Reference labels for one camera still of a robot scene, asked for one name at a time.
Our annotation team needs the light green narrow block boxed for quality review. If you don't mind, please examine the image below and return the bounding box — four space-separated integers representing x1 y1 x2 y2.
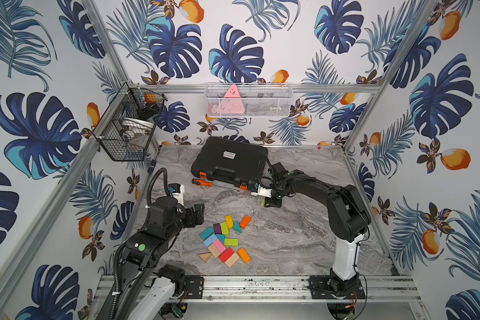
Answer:
220 222 229 236

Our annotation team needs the natural wood triangle block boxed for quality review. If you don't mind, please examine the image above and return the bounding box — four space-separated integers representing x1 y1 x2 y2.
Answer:
198 253 213 263

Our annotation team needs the black plastic tool case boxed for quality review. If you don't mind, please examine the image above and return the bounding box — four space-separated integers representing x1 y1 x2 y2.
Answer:
191 137 269 193

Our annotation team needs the pink triangle card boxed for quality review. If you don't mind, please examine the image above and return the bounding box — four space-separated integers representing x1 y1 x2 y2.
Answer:
217 84 245 116

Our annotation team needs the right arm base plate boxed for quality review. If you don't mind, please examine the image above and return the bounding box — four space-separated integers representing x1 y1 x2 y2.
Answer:
308 275 366 300

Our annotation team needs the red block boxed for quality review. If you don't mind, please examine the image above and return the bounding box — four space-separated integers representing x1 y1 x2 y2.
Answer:
219 247 235 263

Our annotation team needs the natural wood rectangular block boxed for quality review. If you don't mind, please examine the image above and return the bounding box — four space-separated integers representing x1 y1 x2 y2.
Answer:
224 252 240 268

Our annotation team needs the purple block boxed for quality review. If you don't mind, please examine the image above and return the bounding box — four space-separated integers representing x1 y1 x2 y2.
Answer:
213 223 222 235

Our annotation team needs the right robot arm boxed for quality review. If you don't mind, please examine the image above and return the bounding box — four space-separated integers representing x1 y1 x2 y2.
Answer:
264 163 371 295

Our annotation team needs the yellow block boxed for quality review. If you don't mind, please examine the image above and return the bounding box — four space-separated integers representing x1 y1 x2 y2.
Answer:
225 215 234 229

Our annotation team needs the white mesh wall basket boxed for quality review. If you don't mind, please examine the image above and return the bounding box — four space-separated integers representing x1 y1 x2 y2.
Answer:
204 83 293 118

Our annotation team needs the orange handled screwdriver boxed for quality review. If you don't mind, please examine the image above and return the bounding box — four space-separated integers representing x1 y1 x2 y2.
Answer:
191 178 239 191

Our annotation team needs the orange rectangular block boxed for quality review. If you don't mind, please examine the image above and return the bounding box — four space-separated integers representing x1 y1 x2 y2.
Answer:
237 247 251 263

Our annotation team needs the small teal block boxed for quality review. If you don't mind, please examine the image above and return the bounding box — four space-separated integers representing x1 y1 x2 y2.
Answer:
216 234 226 244

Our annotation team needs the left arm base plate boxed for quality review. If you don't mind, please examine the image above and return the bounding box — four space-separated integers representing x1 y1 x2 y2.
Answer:
155 263 205 300

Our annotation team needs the aluminium front rail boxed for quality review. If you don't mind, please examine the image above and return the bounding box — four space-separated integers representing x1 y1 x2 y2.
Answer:
91 274 421 303

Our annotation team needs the light blue block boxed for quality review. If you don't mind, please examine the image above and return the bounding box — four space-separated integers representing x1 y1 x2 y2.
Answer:
203 234 218 247

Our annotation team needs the teal triangle block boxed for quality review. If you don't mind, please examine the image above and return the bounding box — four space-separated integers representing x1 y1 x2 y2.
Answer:
233 221 243 233

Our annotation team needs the pink block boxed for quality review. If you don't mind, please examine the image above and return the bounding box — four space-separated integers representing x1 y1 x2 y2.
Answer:
213 239 226 254

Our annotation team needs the teal rectangular block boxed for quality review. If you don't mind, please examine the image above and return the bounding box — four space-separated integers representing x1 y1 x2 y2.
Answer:
200 227 215 241

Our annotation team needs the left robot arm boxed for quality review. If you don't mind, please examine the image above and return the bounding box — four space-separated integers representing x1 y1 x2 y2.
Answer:
97 168 205 319

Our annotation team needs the black wire basket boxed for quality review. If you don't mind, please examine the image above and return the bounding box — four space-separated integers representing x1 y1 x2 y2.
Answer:
92 83 167 162

